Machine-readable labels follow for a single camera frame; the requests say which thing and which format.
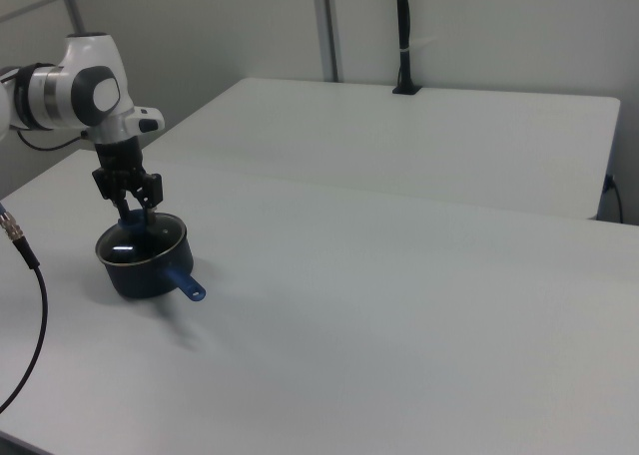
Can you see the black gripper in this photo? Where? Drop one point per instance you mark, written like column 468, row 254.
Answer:
column 122, row 173

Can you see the thin grey wall post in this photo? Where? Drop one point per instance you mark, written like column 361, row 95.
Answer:
column 71, row 3

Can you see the glass lid with blue knob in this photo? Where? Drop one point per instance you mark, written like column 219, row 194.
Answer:
column 145, row 240

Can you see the black pole stand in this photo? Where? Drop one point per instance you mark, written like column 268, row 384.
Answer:
column 403, row 31

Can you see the dark blue saucepan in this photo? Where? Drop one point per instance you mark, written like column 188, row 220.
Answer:
column 150, row 280

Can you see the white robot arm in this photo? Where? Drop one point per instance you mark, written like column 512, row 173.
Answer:
column 75, row 96

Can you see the wide grey wall post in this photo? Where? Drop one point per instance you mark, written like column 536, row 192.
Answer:
column 328, row 26

